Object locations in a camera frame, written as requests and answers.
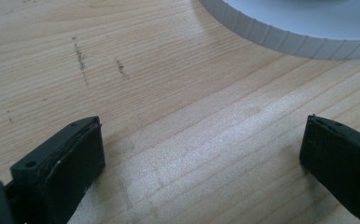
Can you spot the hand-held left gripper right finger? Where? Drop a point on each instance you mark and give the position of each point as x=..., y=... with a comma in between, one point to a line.
x=343, y=161

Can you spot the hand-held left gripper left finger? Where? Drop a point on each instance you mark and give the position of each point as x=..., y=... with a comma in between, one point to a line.
x=60, y=174

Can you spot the white ribbed round container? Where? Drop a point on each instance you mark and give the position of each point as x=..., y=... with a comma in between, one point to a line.
x=299, y=28

